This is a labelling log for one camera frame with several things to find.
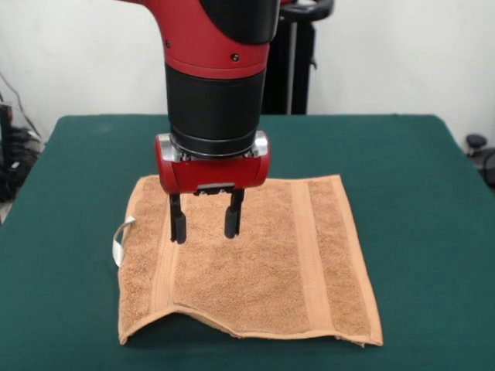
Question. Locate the dark green table cloth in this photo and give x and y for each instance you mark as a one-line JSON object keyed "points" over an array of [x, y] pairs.
{"points": [[77, 309]]}

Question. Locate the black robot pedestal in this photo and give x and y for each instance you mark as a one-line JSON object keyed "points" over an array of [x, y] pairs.
{"points": [[301, 58]]}

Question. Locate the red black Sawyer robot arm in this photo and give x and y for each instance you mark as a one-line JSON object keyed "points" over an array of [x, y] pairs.
{"points": [[216, 77]]}

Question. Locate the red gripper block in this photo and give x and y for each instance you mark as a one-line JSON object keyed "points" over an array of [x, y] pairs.
{"points": [[216, 174]]}

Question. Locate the grey office chair base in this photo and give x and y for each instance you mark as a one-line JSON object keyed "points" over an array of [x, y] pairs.
{"points": [[476, 141]]}

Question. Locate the orange terry towel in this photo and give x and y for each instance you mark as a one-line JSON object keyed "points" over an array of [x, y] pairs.
{"points": [[251, 263]]}

